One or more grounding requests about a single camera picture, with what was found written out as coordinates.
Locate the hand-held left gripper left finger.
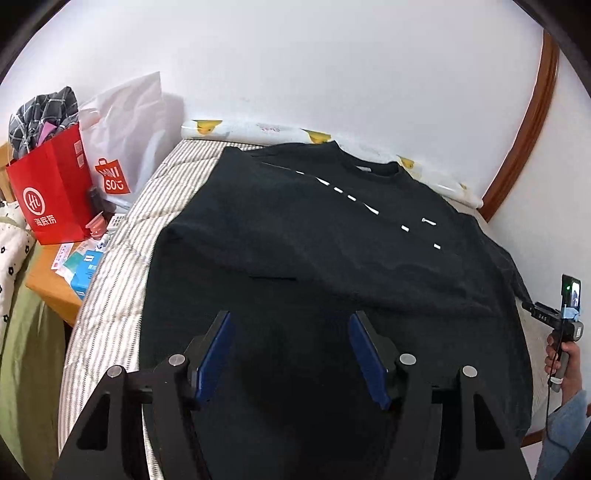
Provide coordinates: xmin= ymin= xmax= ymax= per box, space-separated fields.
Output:
xmin=52 ymin=310 xmax=236 ymax=480

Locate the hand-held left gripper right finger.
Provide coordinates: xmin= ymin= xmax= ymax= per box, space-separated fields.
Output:
xmin=347 ymin=310 xmax=533 ymax=480

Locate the black t-shirt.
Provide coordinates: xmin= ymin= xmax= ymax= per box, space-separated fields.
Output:
xmin=139 ymin=141 xmax=537 ymax=480

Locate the person's right forearm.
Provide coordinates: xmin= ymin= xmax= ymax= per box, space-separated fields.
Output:
xmin=536 ymin=390 xmax=590 ymax=480

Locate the person's right hand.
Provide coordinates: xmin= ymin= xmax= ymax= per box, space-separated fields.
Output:
xmin=544 ymin=332 xmax=583 ymax=403

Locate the striped quilted mattress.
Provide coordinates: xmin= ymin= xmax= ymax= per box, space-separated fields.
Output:
xmin=58 ymin=138 xmax=555 ymax=480

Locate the blue and white box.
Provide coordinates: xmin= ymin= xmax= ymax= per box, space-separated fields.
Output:
xmin=64 ymin=249 xmax=105 ymax=302

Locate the small red object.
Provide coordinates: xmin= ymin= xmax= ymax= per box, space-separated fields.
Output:
xmin=85 ymin=211 xmax=110 ymax=239

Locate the pink and white leaflet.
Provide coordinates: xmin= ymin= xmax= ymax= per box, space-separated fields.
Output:
xmin=52 ymin=242 xmax=83 ymax=278

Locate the wooden bedside table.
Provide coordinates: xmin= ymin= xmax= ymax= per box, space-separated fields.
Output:
xmin=0 ymin=141 xmax=116 ymax=326

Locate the green blanket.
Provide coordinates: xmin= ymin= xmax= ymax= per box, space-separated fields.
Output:
xmin=0 ymin=240 xmax=71 ymax=468

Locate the white floral cloth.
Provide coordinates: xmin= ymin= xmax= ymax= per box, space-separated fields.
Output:
xmin=0 ymin=200 xmax=38 ymax=334

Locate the duck print white sheet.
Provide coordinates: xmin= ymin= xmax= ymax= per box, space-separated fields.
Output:
xmin=180 ymin=117 xmax=483 ymax=209

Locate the red paper bag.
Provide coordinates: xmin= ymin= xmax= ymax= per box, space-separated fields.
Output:
xmin=6 ymin=124 xmax=94 ymax=246

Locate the white plastic shopping bag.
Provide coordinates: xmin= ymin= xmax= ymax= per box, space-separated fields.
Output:
xmin=78 ymin=71 xmax=169 ymax=209

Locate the dark plaid cloth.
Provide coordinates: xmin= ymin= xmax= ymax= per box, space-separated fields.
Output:
xmin=8 ymin=86 xmax=80 ymax=160

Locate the brown wooden door frame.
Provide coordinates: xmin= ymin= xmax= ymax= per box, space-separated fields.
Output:
xmin=478 ymin=30 xmax=560 ymax=222

